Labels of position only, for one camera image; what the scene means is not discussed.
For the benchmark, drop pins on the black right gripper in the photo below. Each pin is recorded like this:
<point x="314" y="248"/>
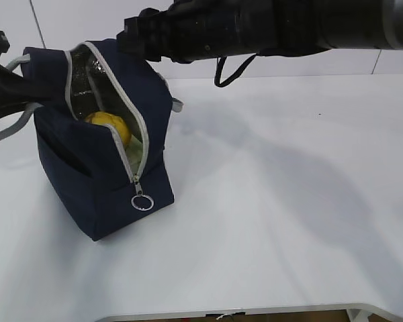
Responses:
<point x="185" y="32"/>

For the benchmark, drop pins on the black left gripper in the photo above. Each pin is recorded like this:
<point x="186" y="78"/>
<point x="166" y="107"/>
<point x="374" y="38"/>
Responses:
<point x="15" y="90"/>

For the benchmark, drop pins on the yellow pear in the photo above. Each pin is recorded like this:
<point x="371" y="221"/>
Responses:
<point x="103" y="118"/>

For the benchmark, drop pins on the navy blue lunch bag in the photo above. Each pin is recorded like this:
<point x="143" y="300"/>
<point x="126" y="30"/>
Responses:
<point x="85" y="163"/>

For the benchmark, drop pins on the green lid glass container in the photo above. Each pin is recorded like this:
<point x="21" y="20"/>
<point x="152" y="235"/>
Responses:
<point x="134" y="152"/>

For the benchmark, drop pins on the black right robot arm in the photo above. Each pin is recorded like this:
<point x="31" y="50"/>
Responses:
<point x="302" y="28"/>

